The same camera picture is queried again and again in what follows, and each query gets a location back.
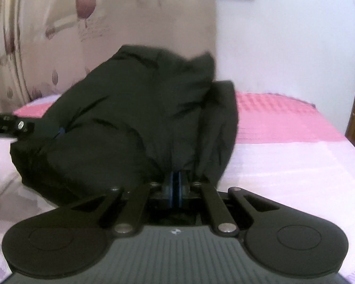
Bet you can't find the large black jacket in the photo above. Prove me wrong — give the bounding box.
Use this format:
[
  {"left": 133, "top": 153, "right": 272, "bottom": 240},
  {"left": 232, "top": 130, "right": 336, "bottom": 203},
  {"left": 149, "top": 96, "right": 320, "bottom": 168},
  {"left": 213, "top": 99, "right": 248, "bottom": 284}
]
[{"left": 10, "top": 45, "right": 239, "bottom": 205}]

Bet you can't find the beige leaf print curtain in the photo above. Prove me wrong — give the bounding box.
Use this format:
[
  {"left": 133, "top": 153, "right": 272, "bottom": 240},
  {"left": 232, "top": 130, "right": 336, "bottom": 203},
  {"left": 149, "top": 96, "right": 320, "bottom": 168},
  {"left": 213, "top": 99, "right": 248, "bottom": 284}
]
[{"left": 0, "top": 0, "right": 216, "bottom": 113}]

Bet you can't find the pink white checkered bedsheet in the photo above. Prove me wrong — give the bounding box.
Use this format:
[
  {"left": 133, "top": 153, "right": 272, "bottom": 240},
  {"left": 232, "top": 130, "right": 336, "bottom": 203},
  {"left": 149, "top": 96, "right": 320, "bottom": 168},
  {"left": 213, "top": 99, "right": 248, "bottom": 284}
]
[{"left": 0, "top": 93, "right": 355, "bottom": 283}]

